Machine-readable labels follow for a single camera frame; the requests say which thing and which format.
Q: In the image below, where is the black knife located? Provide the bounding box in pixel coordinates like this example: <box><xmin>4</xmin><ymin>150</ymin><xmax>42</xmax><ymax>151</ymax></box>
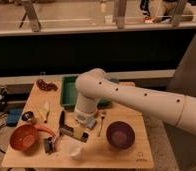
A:
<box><xmin>59</xmin><ymin>111</ymin><xmax>65</xmax><ymax>136</ymax></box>

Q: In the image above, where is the blue box on floor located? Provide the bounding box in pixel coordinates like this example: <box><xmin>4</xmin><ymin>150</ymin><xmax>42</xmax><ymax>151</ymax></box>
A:
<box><xmin>6</xmin><ymin>108</ymin><xmax>23</xmax><ymax>127</ymax></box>

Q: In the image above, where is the black binder clip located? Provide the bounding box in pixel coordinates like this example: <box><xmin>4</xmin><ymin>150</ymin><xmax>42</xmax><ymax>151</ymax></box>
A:
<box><xmin>43</xmin><ymin>137</ymin><xmax>55</xmax><ymax>154</ymax></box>

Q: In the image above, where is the blue sponge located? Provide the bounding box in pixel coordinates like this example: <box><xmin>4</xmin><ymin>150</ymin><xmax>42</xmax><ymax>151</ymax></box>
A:
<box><xmin>87</xmin><ymin>119</ymin><xmax>97</xmax><ymax>130</ymax></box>

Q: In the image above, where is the green plastic tray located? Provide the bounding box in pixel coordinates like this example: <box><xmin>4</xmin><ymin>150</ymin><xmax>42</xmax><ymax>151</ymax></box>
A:
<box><xmin>59</xmin><ymin>75</ymin><xmax>114</xmax><ymax>109</ymax></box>

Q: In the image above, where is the orange bowl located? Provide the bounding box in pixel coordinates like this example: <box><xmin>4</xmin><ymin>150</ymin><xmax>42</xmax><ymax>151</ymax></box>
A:
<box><xmin>10</xmin><ymin>124</ymin><xmax>38</xmax><ymax>151</ymax></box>

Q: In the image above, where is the purple bowl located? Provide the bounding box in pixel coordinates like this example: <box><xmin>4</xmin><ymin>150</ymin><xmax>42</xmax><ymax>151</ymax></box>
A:
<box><xmin>106</xmin><ymin>121</ymin><xmax>135</xmax><ymax>150</ymax></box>

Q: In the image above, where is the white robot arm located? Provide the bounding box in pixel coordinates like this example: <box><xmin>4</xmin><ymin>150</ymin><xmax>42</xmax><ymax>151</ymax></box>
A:
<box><xmin>74</xmin><ymin>68</ymin><xmax>196</xmax><ymax>135</ymax></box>

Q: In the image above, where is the white paper cup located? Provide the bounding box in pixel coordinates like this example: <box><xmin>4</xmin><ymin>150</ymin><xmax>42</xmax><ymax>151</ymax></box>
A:
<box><xmin>69</xmin><ymin>142</ymin><xmax>83</xmax><ymax>160</ymax></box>

